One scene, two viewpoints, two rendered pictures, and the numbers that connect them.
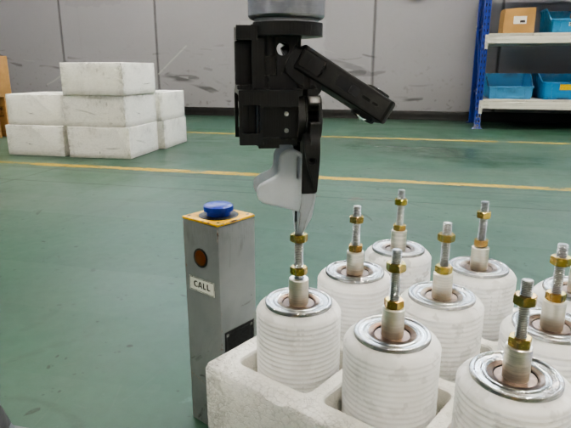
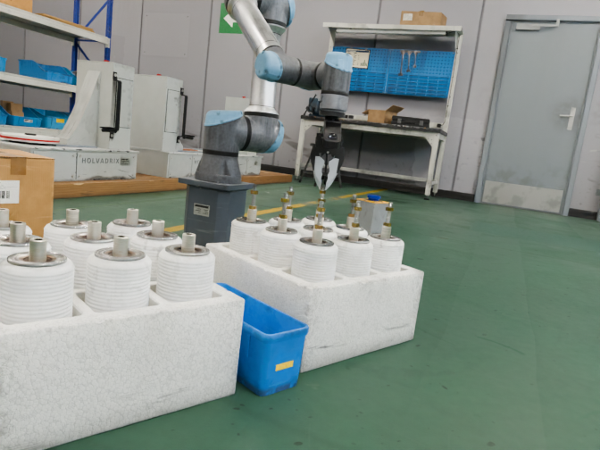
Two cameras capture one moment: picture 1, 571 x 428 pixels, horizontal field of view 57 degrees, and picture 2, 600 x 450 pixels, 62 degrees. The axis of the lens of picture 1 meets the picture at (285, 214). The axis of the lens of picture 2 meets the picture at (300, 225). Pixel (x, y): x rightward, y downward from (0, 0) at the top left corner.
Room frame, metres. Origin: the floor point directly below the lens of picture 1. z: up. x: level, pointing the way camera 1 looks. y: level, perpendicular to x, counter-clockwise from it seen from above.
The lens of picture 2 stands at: (0.68, -1.40, 0.46)
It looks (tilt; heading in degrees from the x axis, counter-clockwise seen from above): 9 degrees down; 98
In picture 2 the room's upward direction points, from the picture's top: 7 degrees clockwise
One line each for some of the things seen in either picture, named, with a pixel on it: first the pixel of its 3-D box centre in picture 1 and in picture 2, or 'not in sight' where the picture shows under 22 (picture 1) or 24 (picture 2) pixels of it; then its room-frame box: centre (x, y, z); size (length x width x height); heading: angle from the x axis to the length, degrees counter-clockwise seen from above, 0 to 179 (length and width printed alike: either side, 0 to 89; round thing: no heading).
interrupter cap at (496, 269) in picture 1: (478, 267); (353, 239); (0.66, -0.26, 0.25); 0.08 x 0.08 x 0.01
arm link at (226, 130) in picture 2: not in sight; (224, 129); (0.19, 0.20, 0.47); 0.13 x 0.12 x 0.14; 43
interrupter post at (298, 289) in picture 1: (298, 291); not in sight; (0.55, -0.01, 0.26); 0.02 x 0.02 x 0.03
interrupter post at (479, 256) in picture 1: (479, 258); (354, 234); (0.66, -0.26, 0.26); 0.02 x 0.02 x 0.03
